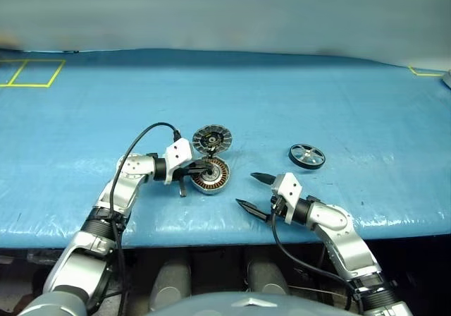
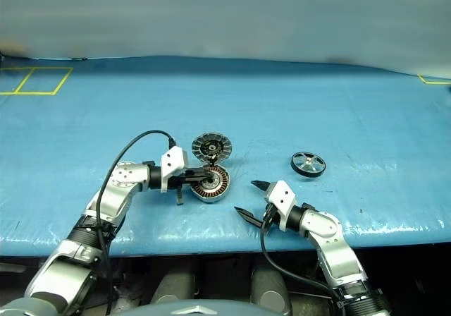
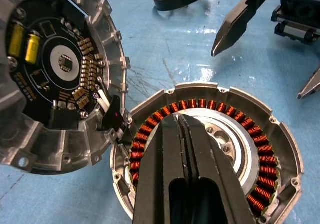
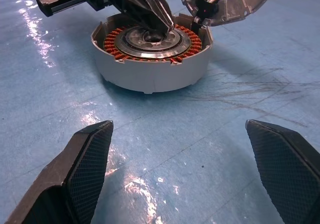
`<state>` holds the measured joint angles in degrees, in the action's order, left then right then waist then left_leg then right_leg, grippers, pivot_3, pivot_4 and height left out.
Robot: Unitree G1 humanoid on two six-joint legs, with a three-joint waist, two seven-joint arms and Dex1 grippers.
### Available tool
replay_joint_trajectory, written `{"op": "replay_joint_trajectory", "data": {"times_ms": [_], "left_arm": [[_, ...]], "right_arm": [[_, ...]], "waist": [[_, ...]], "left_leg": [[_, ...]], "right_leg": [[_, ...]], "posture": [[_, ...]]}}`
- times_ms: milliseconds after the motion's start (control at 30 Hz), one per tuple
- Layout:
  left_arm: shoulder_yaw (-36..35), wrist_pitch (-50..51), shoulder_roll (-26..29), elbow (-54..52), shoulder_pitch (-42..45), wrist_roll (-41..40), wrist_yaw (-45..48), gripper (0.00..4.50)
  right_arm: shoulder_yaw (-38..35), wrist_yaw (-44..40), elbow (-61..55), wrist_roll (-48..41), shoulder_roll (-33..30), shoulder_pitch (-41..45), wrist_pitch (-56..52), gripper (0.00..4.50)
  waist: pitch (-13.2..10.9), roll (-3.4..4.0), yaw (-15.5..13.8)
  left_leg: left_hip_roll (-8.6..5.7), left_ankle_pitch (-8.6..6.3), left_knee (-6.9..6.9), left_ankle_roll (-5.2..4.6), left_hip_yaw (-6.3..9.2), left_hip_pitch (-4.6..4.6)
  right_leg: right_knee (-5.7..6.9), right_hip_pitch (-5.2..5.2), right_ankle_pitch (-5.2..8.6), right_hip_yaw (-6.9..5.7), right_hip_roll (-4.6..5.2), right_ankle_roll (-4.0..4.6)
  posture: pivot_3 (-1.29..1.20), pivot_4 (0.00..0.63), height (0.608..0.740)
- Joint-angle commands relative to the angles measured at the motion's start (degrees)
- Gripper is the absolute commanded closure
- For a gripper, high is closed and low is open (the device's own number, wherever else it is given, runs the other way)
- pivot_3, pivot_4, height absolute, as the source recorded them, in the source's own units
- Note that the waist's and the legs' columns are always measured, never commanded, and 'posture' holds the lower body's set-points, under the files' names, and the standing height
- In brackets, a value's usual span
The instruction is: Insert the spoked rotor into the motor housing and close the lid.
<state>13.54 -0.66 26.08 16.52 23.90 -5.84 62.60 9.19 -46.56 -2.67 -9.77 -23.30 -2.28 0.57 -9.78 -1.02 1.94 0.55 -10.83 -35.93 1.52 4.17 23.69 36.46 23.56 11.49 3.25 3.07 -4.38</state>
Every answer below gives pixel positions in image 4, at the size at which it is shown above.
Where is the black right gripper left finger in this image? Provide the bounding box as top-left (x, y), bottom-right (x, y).
top-left (4, 119), bottom-right (114, 224)

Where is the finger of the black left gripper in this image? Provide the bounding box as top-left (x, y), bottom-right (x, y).
top-left (129, 0), bottom-right (175, 34)
top-left (107, 0), bottom-right (165, 33)

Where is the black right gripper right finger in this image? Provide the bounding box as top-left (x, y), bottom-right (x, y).
top-left (245, 119), bottom-right (320, 224)

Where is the silver spoked rotor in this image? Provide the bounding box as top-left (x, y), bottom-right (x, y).
top-left (115, 25), bottom-right (192, 60)

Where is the round white motor housing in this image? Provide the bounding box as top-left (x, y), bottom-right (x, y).
top-left (90, 13), bottom-right (214, 95)

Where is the small white object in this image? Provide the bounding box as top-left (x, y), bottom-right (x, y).
top-left (179, 0), bottom-right (281, 28)

